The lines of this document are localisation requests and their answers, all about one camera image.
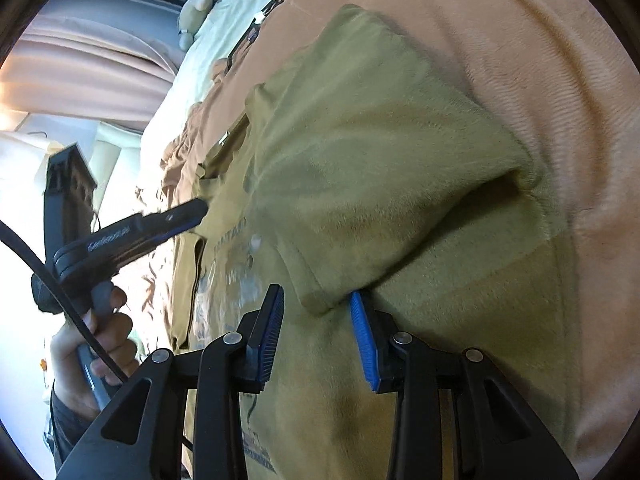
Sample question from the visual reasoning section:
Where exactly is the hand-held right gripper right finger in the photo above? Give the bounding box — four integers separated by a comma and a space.
349, 291, 581, 480

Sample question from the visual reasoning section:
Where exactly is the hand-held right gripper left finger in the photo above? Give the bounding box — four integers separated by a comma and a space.
56, 284, 286, 480

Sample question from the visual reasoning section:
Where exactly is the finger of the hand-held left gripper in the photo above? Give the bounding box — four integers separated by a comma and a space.
144, 197, 211, 242

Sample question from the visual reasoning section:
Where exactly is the olive yellow towel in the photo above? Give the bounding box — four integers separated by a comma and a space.
172, 4, 581, 480

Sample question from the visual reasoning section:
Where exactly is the person's left forearm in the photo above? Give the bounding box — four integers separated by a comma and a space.
49, 385, 106, 476

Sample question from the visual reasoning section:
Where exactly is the person's left hand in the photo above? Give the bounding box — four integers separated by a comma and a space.
50, 287, 138, 418

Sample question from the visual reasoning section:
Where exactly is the white padded headboard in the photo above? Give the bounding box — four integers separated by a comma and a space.
85, 120, 151, 221

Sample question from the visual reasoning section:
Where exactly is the pink curtain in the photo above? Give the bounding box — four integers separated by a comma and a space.
0, 7, 181, 126

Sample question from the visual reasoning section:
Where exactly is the cream bed sheet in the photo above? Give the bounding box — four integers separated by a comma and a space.
172, 0, 306, 91

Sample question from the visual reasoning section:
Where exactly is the beige plush toy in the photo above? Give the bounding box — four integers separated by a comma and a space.
177, 0, 221, 51

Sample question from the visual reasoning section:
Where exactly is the orange blanket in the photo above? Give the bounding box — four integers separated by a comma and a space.
132, 0, 633, 480

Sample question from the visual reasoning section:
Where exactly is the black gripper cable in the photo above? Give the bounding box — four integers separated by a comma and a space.
0, 220, 128, 383

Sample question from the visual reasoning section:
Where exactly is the thin black cable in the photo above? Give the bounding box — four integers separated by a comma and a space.
225, 0, 296, 71

